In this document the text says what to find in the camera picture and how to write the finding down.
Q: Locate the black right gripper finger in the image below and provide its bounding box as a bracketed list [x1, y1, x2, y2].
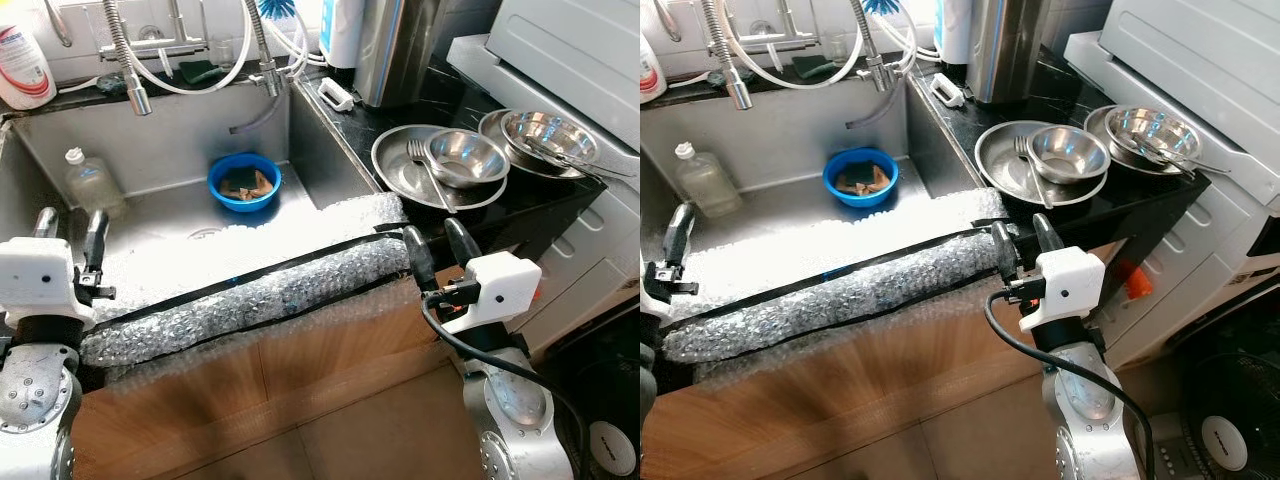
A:
[988, 221, 1022, 287]
[1030, 211, 1067, 259]
[443, 216, 485, 271]
[400, 225, 439, 297]

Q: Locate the steel plate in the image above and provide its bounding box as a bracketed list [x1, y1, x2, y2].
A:
[370, 124, 511, 213]
[477, 108, 604, 183]
[975, 120, 1113, 209]
[1084, 104, 1206, 179]

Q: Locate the clear plastic bottle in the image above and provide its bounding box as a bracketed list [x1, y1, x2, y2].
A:
[63, 147, 128, 223]
[672, 141, 743, 219]

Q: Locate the steel bowl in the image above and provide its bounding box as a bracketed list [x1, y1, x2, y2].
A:
[1029, 125, 1113, 186]
[500, 110, 599, 171]
[1104, 106, 1201, 166]
[427, 129, 511, 190]

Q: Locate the steel fork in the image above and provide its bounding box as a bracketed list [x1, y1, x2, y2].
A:
[406, 139, 453, 213]
[1012, 136, 1056, 209]

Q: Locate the small orange object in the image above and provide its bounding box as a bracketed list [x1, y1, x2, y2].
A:
[1122, 262, 1154, 301]

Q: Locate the steel sink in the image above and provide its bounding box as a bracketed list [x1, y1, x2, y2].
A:
[0, 80, 381, 301]
[640, 80, 991, 301]

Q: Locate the black floor fan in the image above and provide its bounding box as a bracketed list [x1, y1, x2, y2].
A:
[1150, 335, 1280, 480]
[545, 330, 641, 480]

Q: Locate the steel spring pull-down faucet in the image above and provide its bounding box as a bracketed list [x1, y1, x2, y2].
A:
[848, 0, 901, 93]
[243, 0, 291, 98]
[700, 0, 754, 111]
[100, 0, 154, 117]

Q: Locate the blue plastic bowl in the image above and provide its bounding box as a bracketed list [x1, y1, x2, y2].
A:
[822, 147, 901, 209]
[206, 152, 284, 214]

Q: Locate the white red-labelled detergent bottle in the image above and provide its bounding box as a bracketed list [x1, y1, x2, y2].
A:
[0, 22, 58, 111]
[640, 35, 669, 104]

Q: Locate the brown sponge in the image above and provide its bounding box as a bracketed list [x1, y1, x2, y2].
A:
[220, 167, 273, 199]
[836, 162, 889, 194]

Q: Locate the brown wooden sink cabinet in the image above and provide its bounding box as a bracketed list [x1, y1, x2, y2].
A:
[640, 290, 1061, 480]
[70, 290, 481, 480]

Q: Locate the small white box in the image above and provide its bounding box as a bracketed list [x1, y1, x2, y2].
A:
[317, 78, 357, 113]
[930, 74, 969, 109]

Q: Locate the tall steel water purifier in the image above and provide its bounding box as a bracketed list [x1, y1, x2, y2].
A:
[352, 0, 453, 109]
[965, 0, 1061, 106]

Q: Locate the chrome mixer tap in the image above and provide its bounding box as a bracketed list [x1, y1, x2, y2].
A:
[700, 0, 821, 59]
[98, 0, 211, 63]

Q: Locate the green sponge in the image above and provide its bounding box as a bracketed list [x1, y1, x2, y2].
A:
[790, 55, 846, 83]
[178, 58, 233, 87]

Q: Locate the white washing machine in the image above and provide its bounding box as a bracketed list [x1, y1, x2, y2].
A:
[1062, 0, 1280, 371]
[445, 0, 641, 361]

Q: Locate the white and blue container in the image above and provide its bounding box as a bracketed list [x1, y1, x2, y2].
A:
[934, 0, 979, 67]
[319, 0, 369, 71]

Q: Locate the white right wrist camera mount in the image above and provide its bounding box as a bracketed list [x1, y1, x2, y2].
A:
[440, 252, 543, 336]
[1018, 245, 1108, 331]

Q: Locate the white hose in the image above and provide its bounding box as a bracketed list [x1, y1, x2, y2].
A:
[128, 0, 331, 97]
[735, 0, 946, 93]

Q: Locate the grey drain hose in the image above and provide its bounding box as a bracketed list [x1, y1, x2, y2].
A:
[228, 88, 291, 136]
[845, 88, 906, 131]

